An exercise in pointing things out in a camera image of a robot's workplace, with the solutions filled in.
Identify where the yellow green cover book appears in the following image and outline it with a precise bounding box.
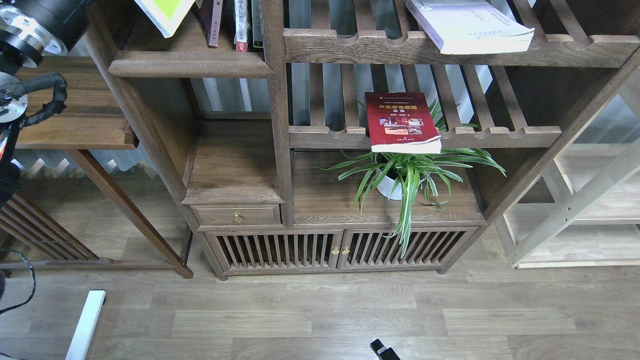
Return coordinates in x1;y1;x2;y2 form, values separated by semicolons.
135;0;195;39

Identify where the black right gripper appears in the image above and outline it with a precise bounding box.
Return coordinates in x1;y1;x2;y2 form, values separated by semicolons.
370;339;400;360

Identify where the dark wooden side table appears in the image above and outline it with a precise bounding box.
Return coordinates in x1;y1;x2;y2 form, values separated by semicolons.
1;56;194;280

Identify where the light wooden shelf unit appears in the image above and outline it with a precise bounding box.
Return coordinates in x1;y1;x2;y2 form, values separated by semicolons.
495;70;640;269

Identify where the white thick book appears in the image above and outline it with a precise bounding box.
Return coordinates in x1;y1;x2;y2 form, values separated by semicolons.
405;0;535;55

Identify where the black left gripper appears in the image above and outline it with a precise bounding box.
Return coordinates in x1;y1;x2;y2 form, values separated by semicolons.
0;0;91;68

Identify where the green spider plant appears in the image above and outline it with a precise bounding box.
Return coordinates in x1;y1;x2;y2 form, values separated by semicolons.
330;101;506;255

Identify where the brass drawer knob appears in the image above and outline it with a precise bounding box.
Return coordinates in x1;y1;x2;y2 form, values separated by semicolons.
233;212;244;224

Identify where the red cover book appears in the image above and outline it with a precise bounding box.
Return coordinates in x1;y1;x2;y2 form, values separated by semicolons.
365;92;442;154

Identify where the white flat bar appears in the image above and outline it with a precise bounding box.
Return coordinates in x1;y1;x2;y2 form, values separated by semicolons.
65;289;106;360

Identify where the white plant pot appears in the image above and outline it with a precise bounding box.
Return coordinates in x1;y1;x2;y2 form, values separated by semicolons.
375;168;426;201

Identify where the dark wooden bookshelf cabinet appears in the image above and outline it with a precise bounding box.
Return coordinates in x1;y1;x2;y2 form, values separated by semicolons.
86;0;639;280

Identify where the white red upright book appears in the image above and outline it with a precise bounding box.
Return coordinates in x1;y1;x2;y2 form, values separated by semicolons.
233;0;250;53

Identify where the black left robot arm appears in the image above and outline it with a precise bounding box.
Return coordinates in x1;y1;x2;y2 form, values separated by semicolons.
0;0;90;205

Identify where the dark green upright book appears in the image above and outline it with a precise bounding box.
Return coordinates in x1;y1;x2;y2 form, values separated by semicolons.
250;0;264;51

